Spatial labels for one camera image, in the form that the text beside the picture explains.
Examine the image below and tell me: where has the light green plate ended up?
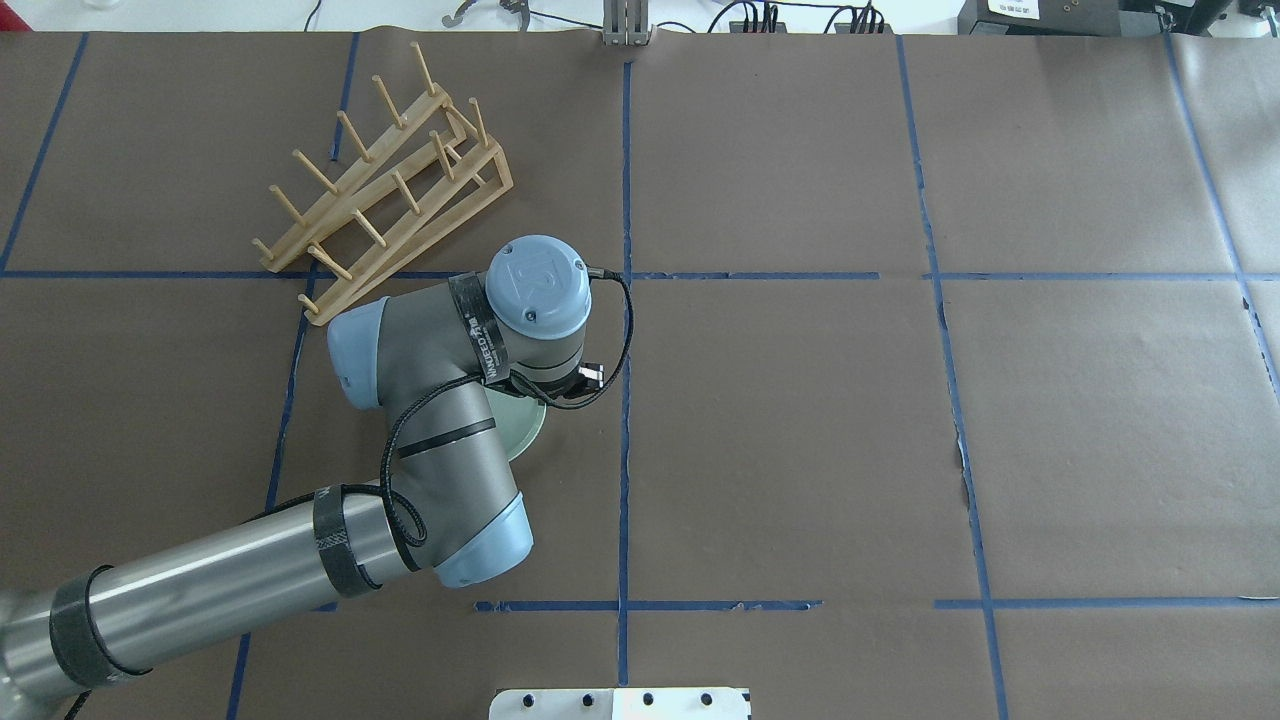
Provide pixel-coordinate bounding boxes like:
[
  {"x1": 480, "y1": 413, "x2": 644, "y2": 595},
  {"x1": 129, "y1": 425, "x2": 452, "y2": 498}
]
[{"x1": 485, "y1": 388, "x2": 547, "y2": 461}]

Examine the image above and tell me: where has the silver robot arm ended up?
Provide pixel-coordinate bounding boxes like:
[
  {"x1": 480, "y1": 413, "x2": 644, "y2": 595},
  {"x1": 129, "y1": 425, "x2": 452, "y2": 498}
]
[{"x1": 3, "y1": 234, "x2": 620, "y2": 719}]

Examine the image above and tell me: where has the wooden plate rack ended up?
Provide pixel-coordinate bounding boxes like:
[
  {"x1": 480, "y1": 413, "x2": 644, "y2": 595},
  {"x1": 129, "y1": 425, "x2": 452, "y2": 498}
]
[{"x1": 252, "y1": 41, "x2": 515, "y2": 325}]

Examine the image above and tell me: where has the orange black power strip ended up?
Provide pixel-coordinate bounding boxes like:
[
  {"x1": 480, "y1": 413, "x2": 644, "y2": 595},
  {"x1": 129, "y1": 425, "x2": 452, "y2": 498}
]
[{"x1": 701, "y1": 1, "x2": 892, "y2": 35}]

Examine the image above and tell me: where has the black box with label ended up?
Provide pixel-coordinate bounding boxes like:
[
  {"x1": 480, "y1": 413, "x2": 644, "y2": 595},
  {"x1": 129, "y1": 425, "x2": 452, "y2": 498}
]
[{"x1": 956, "y1": 1, "x2": 1121, "y2": 37}]

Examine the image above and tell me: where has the black camera cable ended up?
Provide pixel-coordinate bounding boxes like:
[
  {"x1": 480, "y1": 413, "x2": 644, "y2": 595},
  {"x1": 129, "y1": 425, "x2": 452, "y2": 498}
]
[{"x1": 378, "y1": 266, "x2": 635, "y2": 577}]

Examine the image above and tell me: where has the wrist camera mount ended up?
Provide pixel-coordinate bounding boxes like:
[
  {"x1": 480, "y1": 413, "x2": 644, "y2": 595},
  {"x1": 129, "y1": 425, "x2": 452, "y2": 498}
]
[{"x1": 541, "y1": 363, "x2": 605, "y2": 404}]

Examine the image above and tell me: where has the aluminium frame post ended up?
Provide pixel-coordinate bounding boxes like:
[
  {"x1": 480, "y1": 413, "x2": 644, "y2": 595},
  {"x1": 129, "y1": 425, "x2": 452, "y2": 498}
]
[{"x1": 600, "y1": 0, "x2": 653, "y2": 47}]

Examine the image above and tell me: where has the white camera pole base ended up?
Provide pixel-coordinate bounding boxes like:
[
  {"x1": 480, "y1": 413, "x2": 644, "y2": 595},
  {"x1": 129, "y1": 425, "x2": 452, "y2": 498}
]
[{"x1": 488, "y1": 685, "x2": 753, "y2": 719}]

